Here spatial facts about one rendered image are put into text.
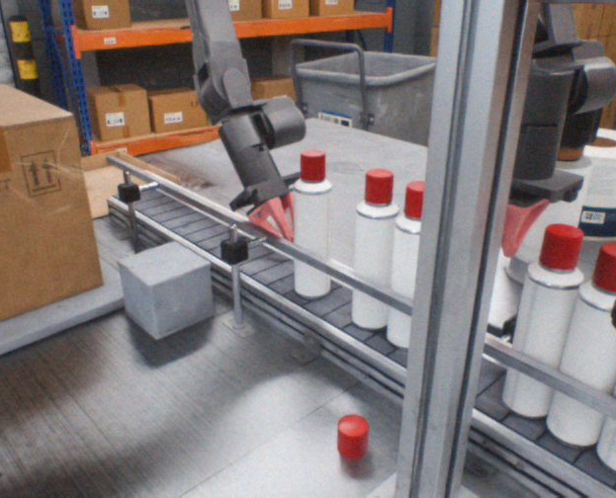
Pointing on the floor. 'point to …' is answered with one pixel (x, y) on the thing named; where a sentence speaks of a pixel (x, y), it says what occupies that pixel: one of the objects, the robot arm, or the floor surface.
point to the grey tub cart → (367, 91)
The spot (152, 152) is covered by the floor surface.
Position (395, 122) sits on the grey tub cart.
